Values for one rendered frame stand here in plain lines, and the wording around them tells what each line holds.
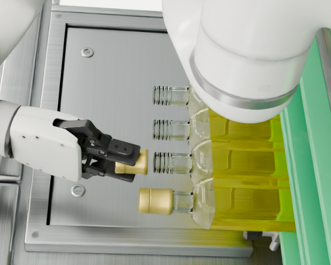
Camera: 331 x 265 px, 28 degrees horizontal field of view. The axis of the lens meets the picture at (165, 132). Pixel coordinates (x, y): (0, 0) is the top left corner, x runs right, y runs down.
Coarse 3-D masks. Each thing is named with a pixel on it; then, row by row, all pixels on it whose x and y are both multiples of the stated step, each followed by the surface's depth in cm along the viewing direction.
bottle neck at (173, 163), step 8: (160, 152) 90; (168, 152) 90; (160, 160) 89; (168, 160) 89; (176, 160) 89; (184, 160) 89; (160, 168) 89; (168, 168) 89; (176, 168) 89; (184, 168) 90
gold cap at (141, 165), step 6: (144, 150) 89; (138, 156) 89; (144, 156) 89; (138, 162) 88; (144, 162) 88; (120, 168) 89; (126, 168) 89; (132, 168) 89; (138, 168) 89; (144, 168) 89; (144, 174) 90
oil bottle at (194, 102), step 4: (188, 84) 98; (188, 88) 96; (192, 88) 96; (188, 92) 96; (192, 92) 95; (188, 96) 96; (192, 96) 95; (196, 96) 95; (188, 100) 96; (192, 100) 95; (196, 100) 95; (200, 100) 94; (188, 104) 96; (192, 104) 95; (196, 104) 95; (200, 104) 95; (204, 104) 94; (188, 108) 97; (192, 108) 96; (196, 108) 96; (200, 108) 95; (188, 112) 97; (192, 112) 97
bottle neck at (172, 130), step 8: (160, 120) 93; (168, 120) 94; (152, 128) 95; (160, 128) 93; (168, 128) 93; (176, 128) 93; (184, 128) 93; (152, 136) 95; (160, 136) 93; (168, 136) 93; (176, 136) 93; (184, 136) 93
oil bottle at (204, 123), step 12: (204, 108) 94; (192, 120) 93; (204, 120) 92; (216, 120) 93; (228, 120) 93; (276, 120) 94; (192, 132) 92; (204, 132) 91; (216, 132) 91; (228, 132) 92; (240, 132) 92; (252, 132) 92; (264, 132) 92; (276, 132) 93; (192, 144) 93
